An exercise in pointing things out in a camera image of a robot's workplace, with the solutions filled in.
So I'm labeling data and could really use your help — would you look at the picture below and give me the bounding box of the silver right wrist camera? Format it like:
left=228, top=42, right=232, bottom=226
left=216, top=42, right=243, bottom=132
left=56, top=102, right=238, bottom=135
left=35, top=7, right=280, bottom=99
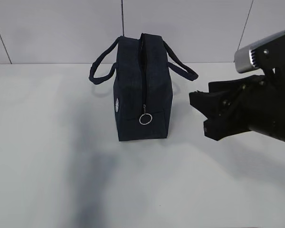
left=234, top=30, right=285, bottom=74

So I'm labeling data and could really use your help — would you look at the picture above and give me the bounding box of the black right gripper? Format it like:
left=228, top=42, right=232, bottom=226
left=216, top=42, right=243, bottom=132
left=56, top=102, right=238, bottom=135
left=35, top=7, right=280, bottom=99
left=189, top=29, right=285, bottom=144

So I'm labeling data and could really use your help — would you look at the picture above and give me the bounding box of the dark navy fabric lunch bag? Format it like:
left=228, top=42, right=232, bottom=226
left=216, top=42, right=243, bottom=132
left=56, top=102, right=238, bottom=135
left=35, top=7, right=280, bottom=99
left=89, top=33, right=199, bottom=142

